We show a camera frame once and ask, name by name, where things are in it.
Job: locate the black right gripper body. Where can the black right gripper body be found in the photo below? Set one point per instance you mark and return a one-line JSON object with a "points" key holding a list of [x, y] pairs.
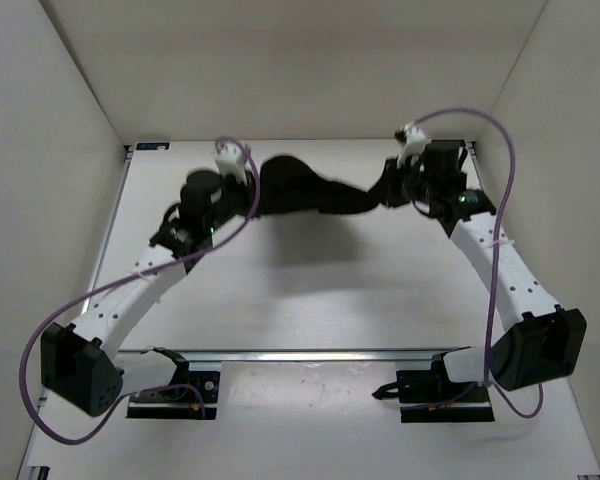
{"points": [[418, 187]]}

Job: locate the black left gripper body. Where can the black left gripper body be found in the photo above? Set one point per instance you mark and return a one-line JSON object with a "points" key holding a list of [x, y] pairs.
{"points": [[238, 199]]}

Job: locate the black skirt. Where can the black skirt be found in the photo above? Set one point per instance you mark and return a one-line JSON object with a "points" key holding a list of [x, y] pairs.
{"points": [[289, 185]]}

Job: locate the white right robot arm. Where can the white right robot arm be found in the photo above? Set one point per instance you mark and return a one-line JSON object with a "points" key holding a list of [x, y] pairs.
{"points": [[541, 340]]}

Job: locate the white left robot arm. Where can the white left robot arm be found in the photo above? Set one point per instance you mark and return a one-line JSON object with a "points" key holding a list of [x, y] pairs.
{"points": [[80, 361]]}

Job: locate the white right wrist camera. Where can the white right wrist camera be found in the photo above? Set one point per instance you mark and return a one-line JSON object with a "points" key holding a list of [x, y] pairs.
{"points": [[413, 141]]}

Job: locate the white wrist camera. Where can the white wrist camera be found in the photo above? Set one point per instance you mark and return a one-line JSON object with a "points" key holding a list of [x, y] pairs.
{"points": [[413, 141], [230, 158]]}

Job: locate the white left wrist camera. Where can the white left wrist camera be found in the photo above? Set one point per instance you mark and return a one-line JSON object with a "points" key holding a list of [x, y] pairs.
{"points": [[230, 158]]}

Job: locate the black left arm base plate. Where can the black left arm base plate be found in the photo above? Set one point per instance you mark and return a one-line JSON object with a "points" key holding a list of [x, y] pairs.
{"points": [[193, 394]]}

